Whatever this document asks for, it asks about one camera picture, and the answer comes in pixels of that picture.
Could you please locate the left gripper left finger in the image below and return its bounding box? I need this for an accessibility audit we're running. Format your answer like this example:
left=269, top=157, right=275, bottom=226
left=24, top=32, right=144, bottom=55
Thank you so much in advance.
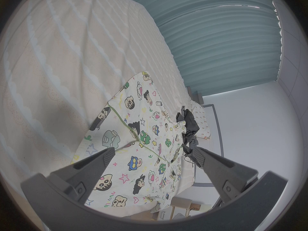
left=49, top=147, right=115, bottom=203

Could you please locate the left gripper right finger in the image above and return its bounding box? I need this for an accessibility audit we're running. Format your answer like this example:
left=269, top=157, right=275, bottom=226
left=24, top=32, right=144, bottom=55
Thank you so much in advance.
left=191, top=147, right=259, bottom=203

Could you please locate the white printed pyjama top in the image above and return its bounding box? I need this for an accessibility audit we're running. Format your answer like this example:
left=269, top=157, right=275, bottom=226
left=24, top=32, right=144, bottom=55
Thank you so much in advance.
left=71, top=71, right=195, bottom=214

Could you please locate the black garment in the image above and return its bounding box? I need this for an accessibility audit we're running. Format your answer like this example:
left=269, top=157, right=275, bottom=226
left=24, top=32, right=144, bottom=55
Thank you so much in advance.
left=176, top=106, right=200, bottom=145

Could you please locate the white printed pillow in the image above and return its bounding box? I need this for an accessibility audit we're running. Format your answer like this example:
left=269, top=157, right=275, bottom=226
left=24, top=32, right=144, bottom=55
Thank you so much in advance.
left=190, top=100, right=212, bottom=140

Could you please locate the grey bedside table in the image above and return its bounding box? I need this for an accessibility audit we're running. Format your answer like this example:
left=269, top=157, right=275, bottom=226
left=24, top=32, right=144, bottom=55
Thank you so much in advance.
left=186, top=86, right=204, bottom=103

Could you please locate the bed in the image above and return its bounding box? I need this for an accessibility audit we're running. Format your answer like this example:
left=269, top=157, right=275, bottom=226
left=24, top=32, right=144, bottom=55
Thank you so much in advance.
left=0, top=0, right=225, bottom=222

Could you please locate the black cable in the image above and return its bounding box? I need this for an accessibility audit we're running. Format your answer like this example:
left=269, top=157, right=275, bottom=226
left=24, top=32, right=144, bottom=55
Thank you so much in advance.
left=184, top=154, right=205, bottom=170

